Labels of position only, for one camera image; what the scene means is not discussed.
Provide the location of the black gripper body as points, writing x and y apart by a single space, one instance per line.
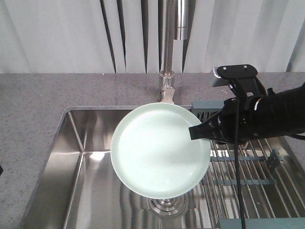
234 123

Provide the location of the light green round plate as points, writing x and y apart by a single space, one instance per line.
153 154

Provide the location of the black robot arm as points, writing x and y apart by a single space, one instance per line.
274 115

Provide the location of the stainless steel sink basin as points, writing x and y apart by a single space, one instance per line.
79 188

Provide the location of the sink drain strainer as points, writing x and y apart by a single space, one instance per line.
171 207

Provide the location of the chrome kitchen faucet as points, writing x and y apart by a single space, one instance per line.
176 28

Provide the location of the white pleated curtain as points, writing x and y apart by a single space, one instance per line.
127 36

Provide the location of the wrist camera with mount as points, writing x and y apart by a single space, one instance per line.
241 79

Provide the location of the grey wire dish drying rack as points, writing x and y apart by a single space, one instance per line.
271 181

